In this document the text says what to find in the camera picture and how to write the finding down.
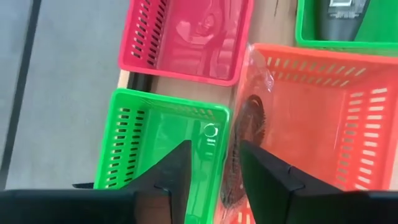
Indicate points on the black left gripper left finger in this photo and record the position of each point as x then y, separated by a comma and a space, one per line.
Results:
171, 186

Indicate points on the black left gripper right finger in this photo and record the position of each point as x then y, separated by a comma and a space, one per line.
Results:
267, 186

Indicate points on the black round brush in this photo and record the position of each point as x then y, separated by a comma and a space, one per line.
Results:
253, 121

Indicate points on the dark grey deodorant stick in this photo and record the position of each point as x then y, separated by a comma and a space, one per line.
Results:
342, 25

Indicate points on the green plastic slotted basket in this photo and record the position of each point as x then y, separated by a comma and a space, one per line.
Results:
168, 130
382, 25

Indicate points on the orange plastic slotted basket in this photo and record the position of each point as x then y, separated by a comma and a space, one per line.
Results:
311, 124

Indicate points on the red plastic slotted basket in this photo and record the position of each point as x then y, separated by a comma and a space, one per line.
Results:
186, 46

